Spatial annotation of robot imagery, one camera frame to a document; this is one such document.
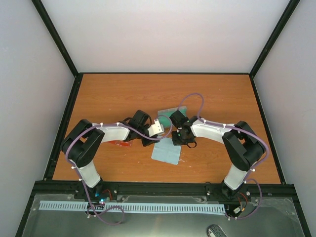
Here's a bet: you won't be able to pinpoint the grey glasses case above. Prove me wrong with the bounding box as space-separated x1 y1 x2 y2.
158 107 177 128

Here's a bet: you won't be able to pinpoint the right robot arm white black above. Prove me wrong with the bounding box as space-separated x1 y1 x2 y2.
170 111 269 200

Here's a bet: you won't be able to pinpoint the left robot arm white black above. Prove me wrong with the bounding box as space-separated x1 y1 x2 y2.
61 110 164 199

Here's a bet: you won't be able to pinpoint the red sunglasses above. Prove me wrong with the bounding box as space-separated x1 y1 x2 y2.
109 141 132 147

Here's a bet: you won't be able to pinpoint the light blue cleaning cloth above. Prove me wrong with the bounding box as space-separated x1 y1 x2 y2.
151 138 181 165

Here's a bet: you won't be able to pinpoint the left controller board with LED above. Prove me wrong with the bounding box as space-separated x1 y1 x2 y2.
95 189 112 204

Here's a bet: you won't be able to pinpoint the black white oval object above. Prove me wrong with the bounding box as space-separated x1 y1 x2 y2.
206 224 227 237

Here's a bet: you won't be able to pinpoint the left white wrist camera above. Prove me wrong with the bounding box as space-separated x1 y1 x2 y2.
148 118 164 137

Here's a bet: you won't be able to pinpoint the black aluminium frame rail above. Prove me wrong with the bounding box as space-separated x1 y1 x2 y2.
31 180 297 202

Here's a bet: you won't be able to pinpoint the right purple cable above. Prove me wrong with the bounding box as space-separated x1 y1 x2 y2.
177 93 269 220

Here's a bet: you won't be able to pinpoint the purple cable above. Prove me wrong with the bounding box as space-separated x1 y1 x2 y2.
177 93 269 220
66 115 173 226

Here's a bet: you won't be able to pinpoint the right connector with wires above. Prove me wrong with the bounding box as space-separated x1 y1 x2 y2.
233 192 248 214

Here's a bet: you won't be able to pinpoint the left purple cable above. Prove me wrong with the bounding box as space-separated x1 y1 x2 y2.
66 115 173 226

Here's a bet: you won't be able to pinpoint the light blue slotted cable duct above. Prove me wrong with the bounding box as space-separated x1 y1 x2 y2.
38 200 225 215

